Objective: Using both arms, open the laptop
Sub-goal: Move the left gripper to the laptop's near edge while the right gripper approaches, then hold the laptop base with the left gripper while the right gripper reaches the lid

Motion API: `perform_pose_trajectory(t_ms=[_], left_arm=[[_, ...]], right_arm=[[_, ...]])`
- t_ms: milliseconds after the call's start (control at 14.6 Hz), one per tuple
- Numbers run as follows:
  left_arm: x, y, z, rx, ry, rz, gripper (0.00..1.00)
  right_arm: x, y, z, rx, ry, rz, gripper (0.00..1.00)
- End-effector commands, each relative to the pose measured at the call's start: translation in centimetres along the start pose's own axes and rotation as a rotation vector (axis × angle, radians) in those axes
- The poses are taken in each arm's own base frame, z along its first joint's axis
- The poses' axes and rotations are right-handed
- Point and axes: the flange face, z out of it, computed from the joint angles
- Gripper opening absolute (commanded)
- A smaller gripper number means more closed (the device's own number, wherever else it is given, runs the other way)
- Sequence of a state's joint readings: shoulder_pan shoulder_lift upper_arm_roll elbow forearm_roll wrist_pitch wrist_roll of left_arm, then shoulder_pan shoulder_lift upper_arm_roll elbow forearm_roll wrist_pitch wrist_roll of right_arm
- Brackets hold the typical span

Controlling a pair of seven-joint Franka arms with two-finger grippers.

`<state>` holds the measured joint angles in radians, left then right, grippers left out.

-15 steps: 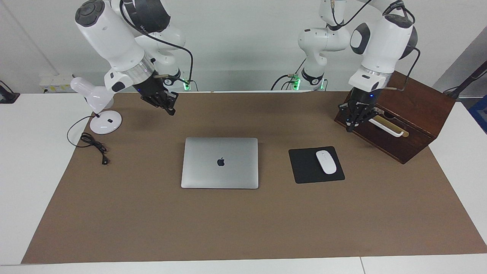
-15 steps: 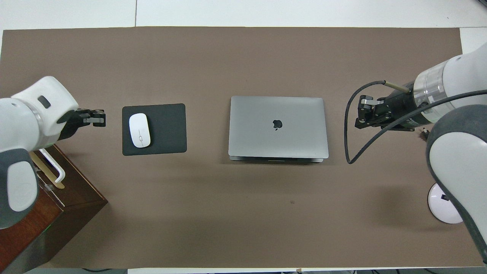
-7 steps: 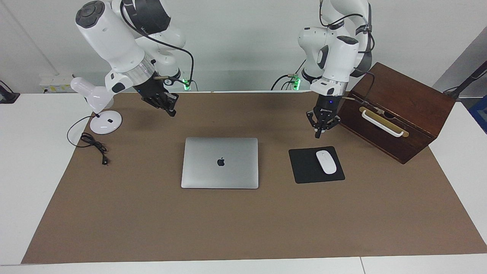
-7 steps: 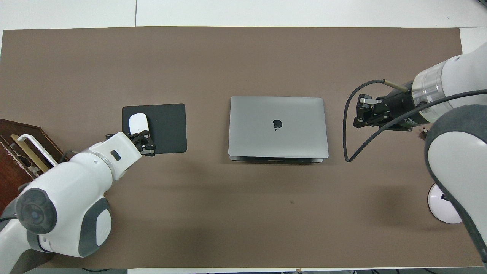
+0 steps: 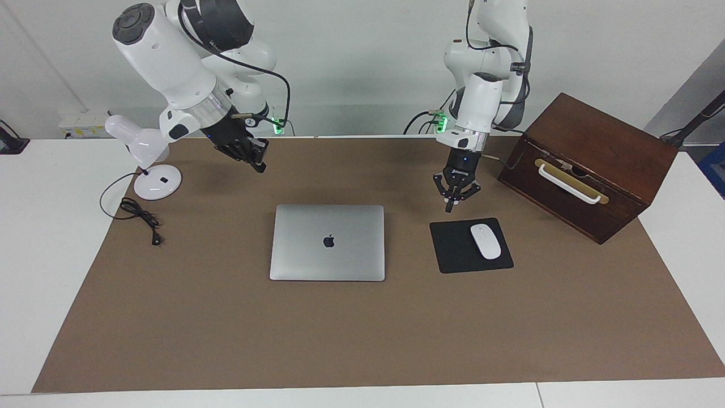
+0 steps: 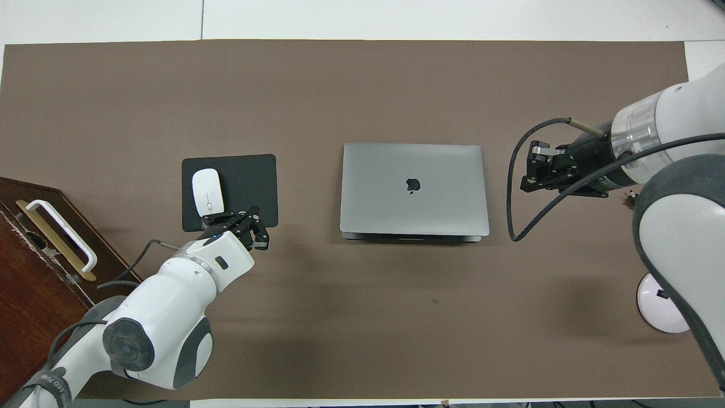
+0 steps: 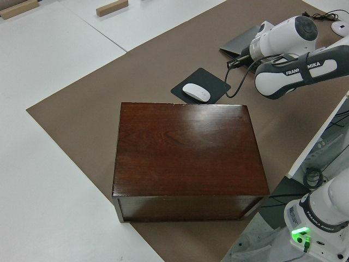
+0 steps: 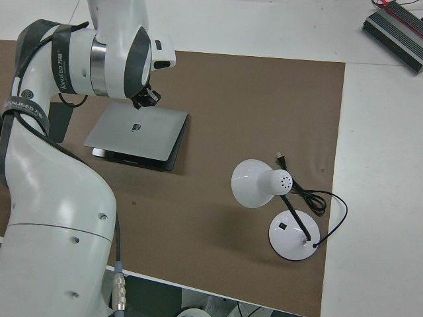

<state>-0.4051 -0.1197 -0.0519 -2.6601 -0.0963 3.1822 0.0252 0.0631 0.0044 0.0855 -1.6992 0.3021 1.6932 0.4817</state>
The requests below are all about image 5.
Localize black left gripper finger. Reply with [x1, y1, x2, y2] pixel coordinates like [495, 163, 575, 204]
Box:
[453, 181, 482, 203]
[433, 173, 454, 213]

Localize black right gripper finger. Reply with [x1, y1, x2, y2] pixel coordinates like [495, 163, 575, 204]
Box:
[215, 146, 253, 166]
[249, 141, 268, 173]

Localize grey Apple laptop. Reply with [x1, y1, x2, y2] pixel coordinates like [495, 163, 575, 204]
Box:
[269, 205, 386, 282]

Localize white computer mouse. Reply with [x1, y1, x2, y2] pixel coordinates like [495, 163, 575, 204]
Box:
[470, 224, 502, 261]

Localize black mouse pad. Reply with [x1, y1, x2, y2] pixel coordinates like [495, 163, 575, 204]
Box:
[429, 218, 514, 274]

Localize white desk lamp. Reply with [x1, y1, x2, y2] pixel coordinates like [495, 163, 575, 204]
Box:
[105, 114, 183, 201]

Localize dark wooden box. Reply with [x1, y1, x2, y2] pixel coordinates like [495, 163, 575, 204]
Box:
[497, 92, 679, 245]

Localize white power strip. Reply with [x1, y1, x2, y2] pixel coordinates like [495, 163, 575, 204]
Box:
[58, 110, 111, 139]

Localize brown table mat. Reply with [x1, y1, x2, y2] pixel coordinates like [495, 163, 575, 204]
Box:
[31, 136, 725, 393]

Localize black clamp object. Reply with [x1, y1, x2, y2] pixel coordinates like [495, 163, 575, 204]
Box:
[0, 120, 30, 155]

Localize black stand leg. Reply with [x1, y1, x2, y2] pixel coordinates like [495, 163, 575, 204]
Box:
[660, 90, 725, 149]

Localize blue crate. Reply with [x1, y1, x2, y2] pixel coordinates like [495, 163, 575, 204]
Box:
[698, 142, 725, 199]

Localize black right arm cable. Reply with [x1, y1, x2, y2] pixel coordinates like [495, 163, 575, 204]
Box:
[178, 0, 292, 137]

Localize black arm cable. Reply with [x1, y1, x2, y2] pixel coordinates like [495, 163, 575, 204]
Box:
[466, 0, 536, 171]
[178, 0, 292, 137]

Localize black base cables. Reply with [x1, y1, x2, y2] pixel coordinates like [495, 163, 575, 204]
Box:
[403, 91, 449, 135]

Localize white box handle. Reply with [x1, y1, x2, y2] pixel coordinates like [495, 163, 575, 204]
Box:
[537, 163, 602, 205]

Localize black lamp power cable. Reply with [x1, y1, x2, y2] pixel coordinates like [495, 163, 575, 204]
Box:
[100, 172, 163, 247]

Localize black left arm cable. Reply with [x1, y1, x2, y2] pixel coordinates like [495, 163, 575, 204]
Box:
[466, 0, 536, 171]

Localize brass handle plate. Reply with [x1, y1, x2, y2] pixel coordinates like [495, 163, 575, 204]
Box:
[534, 158, 610, 205]

